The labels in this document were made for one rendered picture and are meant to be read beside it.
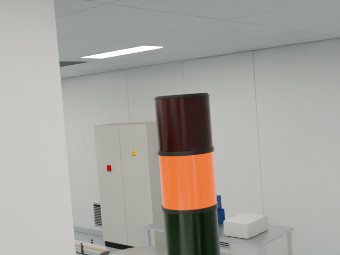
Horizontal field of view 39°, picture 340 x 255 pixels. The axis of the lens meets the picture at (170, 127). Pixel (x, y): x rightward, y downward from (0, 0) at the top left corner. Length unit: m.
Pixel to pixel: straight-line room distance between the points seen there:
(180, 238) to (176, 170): 0.06
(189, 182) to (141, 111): 7.45
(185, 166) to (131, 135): 7.06
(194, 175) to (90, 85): 8.37
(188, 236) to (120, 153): 7.29
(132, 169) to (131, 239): 1.13
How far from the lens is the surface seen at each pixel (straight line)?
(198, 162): 0.41
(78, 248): 5.12
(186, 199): 0.41
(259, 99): 6.51
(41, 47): 2.06
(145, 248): 4.87
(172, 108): 0.41
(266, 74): 6.45
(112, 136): 7.79
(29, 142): 1.99
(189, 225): 0.42
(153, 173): 7.36
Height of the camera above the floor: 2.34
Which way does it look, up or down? 3 degrees down
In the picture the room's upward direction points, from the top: 4 degrees counter-clockwise
